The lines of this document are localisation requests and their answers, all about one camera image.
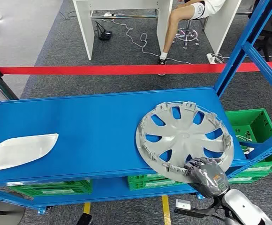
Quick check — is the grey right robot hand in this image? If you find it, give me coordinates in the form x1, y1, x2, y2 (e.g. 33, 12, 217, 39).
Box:
184, 157, 230, 199

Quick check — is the white wire bundle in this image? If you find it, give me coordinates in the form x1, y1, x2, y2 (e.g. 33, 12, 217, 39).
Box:
236, 132, 254, 153

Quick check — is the blue metal shelf rack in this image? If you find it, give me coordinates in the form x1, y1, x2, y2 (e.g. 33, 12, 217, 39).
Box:
0, 0, 272, 216

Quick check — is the long white floor cable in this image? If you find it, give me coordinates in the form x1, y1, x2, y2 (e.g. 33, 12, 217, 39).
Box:
101, 18, 193, 65

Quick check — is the black headset device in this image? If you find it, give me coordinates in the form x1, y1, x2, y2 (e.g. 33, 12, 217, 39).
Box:
95, 21, 113, 42

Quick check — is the white desk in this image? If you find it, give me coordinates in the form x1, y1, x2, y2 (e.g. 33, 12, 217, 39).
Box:
204, 0, 242, 56
73, 0, 174, 60

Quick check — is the yellow floor tape frame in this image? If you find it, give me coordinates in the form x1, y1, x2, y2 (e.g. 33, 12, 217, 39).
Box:
83, 195, 171, 225

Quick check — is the grey wheel hubcap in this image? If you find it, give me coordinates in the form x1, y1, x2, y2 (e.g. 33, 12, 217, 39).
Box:
135, 101, 234, 184

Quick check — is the chrome stool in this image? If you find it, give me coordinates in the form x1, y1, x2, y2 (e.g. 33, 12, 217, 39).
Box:
175, 19, 199, 50

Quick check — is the white curved plastic panel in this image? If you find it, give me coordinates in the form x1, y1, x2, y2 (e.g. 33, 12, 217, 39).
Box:
0, 133, 59, 173

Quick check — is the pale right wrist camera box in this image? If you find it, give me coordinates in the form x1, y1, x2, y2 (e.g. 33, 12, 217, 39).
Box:
175, 198, 192, 212

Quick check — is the person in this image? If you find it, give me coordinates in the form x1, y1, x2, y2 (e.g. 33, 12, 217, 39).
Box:
158, 0, 227, 77

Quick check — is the red barrier belt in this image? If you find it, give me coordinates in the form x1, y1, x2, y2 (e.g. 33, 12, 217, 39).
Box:
0, 60, 272, 76

